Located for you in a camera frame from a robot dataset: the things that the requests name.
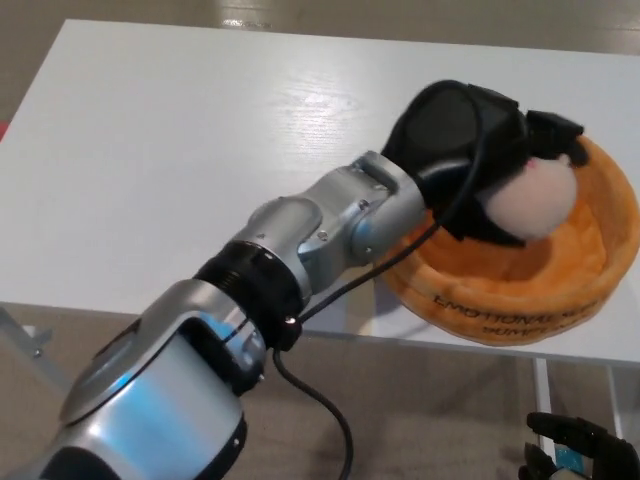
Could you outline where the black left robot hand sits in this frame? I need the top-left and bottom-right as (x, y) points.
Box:
(381, 78), (589, 249)

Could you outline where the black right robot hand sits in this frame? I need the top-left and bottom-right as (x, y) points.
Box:
(521, 410), (640, 480)

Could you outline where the pink round plush toy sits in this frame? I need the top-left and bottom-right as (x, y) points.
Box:
(481, 153), (577, 242)

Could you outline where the orange plush round plate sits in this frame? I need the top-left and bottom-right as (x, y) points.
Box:
(378, 133), (637, 350)

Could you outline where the white table leg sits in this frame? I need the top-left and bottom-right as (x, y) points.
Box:
(606, 364), (627, 437)
(531, 357), (554, 417)

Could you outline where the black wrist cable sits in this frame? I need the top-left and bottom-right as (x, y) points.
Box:
(271, 83), (495, 480)

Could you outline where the grey metal frame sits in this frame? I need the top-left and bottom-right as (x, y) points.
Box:
(0, 305), (72, 402)

